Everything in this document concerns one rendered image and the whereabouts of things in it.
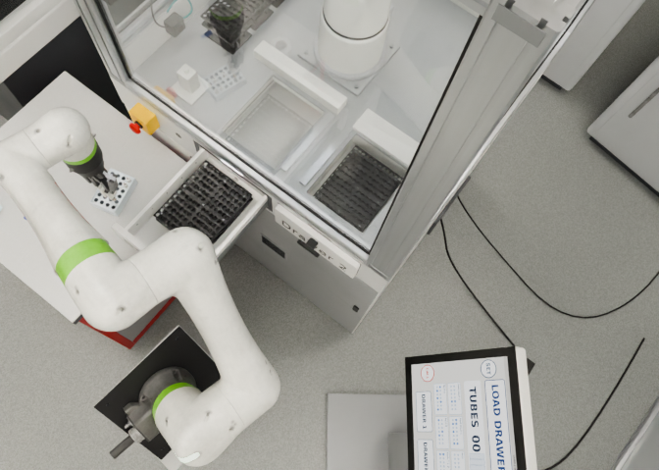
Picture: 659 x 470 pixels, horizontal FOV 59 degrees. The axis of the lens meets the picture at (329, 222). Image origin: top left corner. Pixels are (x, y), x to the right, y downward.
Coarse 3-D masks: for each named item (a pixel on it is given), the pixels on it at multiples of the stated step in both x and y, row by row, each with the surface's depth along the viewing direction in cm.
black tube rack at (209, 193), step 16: (208, 176) 170; (224, 176) 170; (176, 192) 167; (192, 192) 171; (208, 192) 168; (224, 192) 171; (240, 192) 169; (160, 208) 165; (176, 208) 165; (192, 208) 166; (208, 208) 166; (224, 208) 170; (240, 208) 168; (176, 224) 164; (192, 224) 164; (208, 224) 165; (224, 224) 168
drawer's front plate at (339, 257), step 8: (280, 208) 165; (280, 216) 167; (288, 216) 164; (280, 224) 174; (288, 224) 168; (296, 224) 164; (304, 224) 164; (304, 232) 165; (312, 232) 163; (320, 240) 162; (328, 240) 163; (320, 248) 168; (328, 248) 163; (336, 248) 162; (328, 256) 169; (336, 256) 163; (344, 256) 161; (336, 264) 169; (344, 264) 164; (352, 264) 161; (344, 272) 171; (352, 272) 166
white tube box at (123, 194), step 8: (120, 176) 179; (128, 176) 179; (120, 184) 180; (128, 184) 178; (96, 192) 176; (120, 192) 177; (128, 192) 179; (96, 200) 177; (104, 200) 176; (112, 200) 178; (120, 200) 176; (104, 208) 175; (112, 208) 176; (120, 208) 177
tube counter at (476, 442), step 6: (468, 438) 131; (474, 438) 130; (480, 438) 129; (468, 444) 131; (474, 444) 130; (480, 444) 129; (468, 450) 131; (474, 450) 130; (480, 450) 129; (474, 456) 129; (480, 456) 128; (474, 462) 129; (480, 462) 128; (474, 468) 129; (480, 468) 128
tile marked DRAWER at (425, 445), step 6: (420, 444) 140; (426, 444) 139; (432, 444) 137; (420, 450) 140; (426, 450) 138; (432, 450) 137; (420, 456) 139; (426, 456) 138; (432, 456) 137; (420, 462) 139; (426, 462) 138; (432, 462) 136; (420, 468) 138; (426, 468) 137; (432, 468) 136
